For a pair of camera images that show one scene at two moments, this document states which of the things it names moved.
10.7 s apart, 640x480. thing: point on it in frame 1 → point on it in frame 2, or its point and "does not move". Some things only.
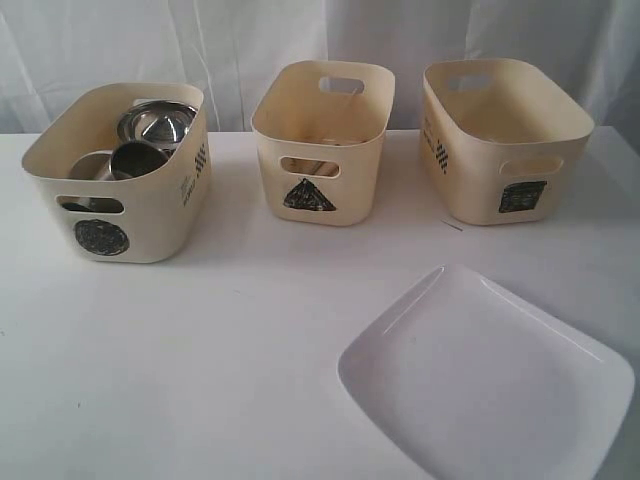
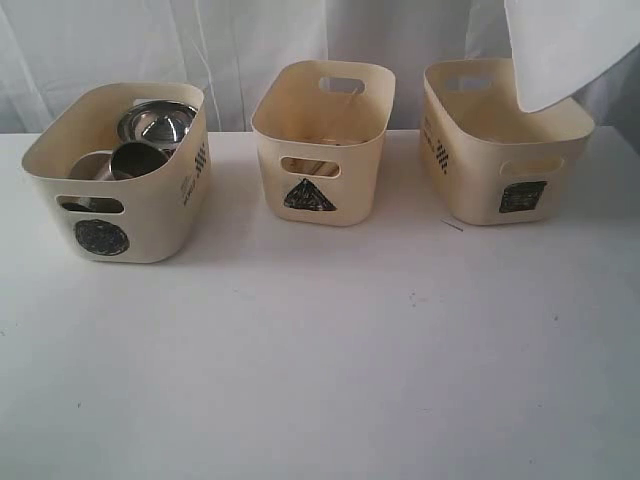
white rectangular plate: (470, 382) → (560, 45)
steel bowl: (162, 122) does not move
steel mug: (94, 166) does not move
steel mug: (132, 159) does not move
